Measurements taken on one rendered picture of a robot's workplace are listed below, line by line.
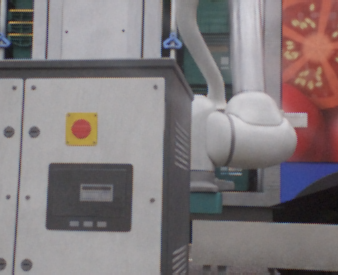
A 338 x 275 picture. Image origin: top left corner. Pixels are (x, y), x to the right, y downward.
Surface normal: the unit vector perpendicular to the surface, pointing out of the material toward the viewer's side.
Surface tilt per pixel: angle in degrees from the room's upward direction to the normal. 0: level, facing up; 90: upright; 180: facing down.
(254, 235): 90
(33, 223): 90
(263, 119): 77
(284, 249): 90
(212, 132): 87
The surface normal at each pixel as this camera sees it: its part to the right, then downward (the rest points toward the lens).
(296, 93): -0.09, -0.11
